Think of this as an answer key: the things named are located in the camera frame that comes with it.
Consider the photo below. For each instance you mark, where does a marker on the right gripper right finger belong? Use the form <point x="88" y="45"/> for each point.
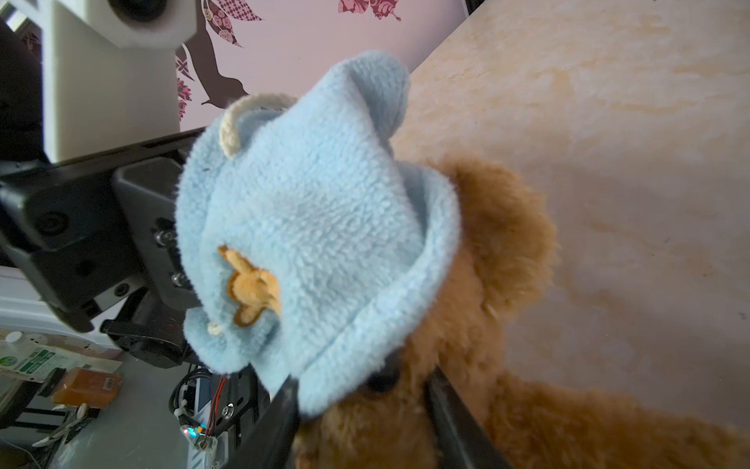
<point x="461" y="441"/>

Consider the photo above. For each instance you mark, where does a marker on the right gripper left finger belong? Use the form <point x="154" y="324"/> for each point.
<point x="269" y="446"/>

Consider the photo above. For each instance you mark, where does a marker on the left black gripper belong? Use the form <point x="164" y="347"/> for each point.
<point x="97" y="239"/>

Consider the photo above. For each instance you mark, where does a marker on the brown plush teddy bear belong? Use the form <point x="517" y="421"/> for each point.
<point x="504" y="263"/>

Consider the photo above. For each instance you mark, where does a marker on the light blue fleece hoodie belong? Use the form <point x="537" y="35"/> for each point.
<point x="312" y="251"/>

